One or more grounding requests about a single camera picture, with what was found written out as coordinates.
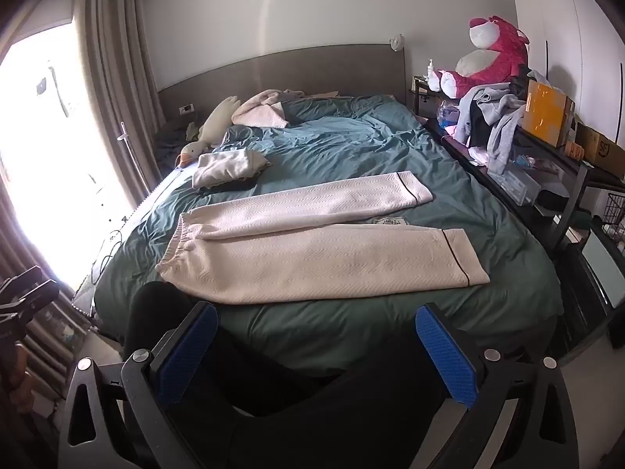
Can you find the white pump bottle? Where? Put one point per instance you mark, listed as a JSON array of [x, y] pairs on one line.
[[431, 72]]

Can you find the white duvet label patch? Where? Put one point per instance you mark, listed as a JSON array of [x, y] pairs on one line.
[[391, 222]]

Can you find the beige garment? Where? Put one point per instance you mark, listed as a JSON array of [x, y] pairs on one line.
[[224, 166]]

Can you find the clear plastic bag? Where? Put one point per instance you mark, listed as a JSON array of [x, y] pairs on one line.
[[448, 113]]

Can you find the white goose plush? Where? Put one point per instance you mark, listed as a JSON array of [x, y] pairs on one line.
[[215, 119]]

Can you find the white chevron pants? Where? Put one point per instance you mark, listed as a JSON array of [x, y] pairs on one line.
[[317, 259]]

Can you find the pink plastic bag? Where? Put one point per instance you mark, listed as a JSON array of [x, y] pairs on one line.
[[456, 131]]

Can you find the metal pole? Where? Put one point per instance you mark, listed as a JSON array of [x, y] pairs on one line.
[[133, 159]]

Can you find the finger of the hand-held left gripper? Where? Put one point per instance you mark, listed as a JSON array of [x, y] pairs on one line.
[[27, 276], [34, 298]]

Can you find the brown cardboard box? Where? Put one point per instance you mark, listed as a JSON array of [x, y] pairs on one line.
[[603, 149]]

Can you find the bed with teal duvet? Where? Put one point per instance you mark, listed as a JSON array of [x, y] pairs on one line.
[[342, 146]]

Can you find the grey hoodie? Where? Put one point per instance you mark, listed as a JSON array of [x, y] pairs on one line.
[[503, 127]]

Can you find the black clothing piece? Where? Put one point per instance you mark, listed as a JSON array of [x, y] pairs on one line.
[[481, 124]]

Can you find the clear plastic storage box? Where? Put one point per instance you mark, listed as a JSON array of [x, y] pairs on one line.
[[522, 183]]

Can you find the beige curtain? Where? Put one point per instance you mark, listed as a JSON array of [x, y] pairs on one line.
[[112, 58]]

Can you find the pink fleece blanket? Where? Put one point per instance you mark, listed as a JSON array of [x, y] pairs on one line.
[[261, 110]]

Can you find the white wardrobe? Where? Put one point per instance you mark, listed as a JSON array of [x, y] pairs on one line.
[[576, 44]]

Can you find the white clip fan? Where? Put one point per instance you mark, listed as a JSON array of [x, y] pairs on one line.
[[397, 43]]

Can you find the black metal shelf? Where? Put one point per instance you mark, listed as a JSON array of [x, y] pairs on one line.
[[576, 190]]

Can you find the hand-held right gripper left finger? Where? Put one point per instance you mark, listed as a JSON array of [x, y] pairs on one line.
[[188, 351]]

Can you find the orange box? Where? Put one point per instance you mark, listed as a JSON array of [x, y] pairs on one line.
[[544, 112]]

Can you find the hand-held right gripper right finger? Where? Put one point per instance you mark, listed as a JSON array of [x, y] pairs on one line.
[[449, 356]]

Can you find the pink bear plush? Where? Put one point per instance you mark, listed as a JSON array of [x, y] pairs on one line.
[[498, 58]]

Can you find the white wall socket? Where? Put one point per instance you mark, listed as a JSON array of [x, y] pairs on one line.
[[187, 109]]

